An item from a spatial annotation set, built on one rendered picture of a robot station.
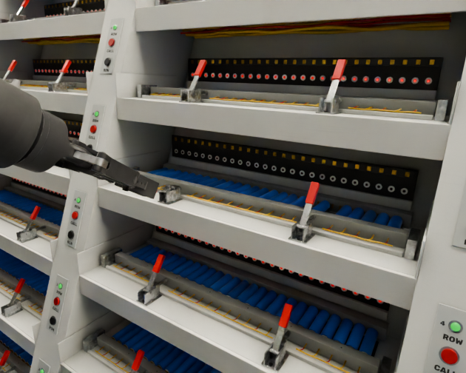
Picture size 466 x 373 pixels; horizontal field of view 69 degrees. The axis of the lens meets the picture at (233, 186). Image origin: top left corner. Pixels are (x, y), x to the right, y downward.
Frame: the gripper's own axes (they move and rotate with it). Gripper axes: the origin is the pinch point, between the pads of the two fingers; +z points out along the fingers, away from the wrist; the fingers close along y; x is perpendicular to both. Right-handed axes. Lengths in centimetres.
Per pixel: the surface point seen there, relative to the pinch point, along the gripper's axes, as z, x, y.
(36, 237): 14.3, -18.1, -42.1
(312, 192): 8.2, 6.4, 26.8
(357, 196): 21.9, 10.3, 30.7
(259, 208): 12.8, 2.7, 16.8
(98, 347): 20.8, -35.7, -15.4
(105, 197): 7.8, -3.5, -15.5
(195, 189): 12.2, 3.1, 2.8
